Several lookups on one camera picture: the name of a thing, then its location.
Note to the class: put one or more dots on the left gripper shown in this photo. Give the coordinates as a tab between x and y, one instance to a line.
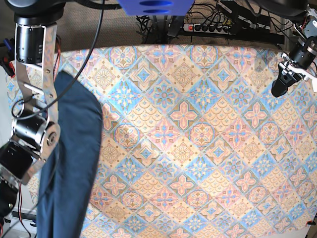
295	63

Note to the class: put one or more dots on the dark blue t-shirt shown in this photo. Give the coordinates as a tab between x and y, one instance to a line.
67	177

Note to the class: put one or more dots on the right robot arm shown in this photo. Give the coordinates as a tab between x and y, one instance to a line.
35	130

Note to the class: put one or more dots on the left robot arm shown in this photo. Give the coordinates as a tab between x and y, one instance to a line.
307	28

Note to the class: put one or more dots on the white power strip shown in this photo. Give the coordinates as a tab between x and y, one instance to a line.
198	28

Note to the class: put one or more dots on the patterned tablecloth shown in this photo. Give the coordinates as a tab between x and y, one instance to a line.
194	145

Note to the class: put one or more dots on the lower right table clamp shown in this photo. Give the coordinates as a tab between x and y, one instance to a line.
311	223

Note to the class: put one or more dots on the table clamp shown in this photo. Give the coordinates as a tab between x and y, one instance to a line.
7	56
311	223

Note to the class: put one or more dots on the upper left table clamp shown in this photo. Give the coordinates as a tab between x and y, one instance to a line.
7	56

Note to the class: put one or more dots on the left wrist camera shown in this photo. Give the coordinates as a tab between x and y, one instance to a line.
314	85

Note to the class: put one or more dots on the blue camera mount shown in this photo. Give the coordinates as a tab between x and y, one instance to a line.
156	7

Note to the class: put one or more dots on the white wall outlet box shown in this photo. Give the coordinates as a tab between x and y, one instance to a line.
28	220

